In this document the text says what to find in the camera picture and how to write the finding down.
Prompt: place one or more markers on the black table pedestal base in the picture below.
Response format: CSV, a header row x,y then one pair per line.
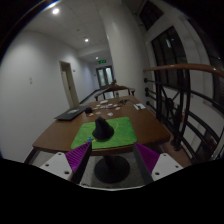
x,y
111,170

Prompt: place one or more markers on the dark large window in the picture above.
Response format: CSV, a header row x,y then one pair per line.
x,y
170,56

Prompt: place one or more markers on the small black box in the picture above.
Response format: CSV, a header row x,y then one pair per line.
x,y
88,110

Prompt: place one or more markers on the white wall switch plate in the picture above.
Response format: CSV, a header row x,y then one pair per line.
x,y
30,80

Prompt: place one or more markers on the black vertical computer mouse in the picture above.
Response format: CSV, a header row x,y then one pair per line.
x,y
102,131

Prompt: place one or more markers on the black railing with wooden handrail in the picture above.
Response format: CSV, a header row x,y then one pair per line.
x,y
180,67

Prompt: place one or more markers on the glass double door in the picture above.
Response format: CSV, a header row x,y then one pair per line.
x,y
105,77

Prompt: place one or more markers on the white oval sticker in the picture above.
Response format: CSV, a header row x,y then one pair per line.
x,y
110,114

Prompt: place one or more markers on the white side door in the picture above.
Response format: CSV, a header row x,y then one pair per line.
x,y
68,86

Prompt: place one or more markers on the white rectangular card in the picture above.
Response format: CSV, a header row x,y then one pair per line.
x,y
139,106

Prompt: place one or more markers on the green mouse pad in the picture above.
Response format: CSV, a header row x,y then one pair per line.
x,y
123,133

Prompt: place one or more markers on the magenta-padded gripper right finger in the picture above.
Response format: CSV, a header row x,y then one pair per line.
x,y
165,163

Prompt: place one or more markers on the round recessed ceiling light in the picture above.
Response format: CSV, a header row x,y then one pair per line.
x,y
55,11
86,40

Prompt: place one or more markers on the small white flat box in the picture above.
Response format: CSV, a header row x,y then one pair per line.
x,y
104,101

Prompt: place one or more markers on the orange and white sticker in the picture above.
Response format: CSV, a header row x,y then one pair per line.
x,y
98,113

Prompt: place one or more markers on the pink and white sticker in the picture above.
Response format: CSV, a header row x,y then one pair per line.
x,y
117,108

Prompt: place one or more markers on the wooden armchair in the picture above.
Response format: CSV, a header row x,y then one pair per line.
x,y
115,87

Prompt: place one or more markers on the cream cut-out sticker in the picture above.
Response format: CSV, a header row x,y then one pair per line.
x,y
90,114

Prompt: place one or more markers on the closed black laptop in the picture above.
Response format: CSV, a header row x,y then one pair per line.
x,y
70,114

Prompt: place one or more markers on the green exit sign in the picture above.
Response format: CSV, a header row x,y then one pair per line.
x,y
102,61

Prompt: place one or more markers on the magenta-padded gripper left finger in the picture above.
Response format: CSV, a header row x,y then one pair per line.
x,y
58,163

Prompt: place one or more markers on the dark transom window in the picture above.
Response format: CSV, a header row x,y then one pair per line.
x,y
151,11

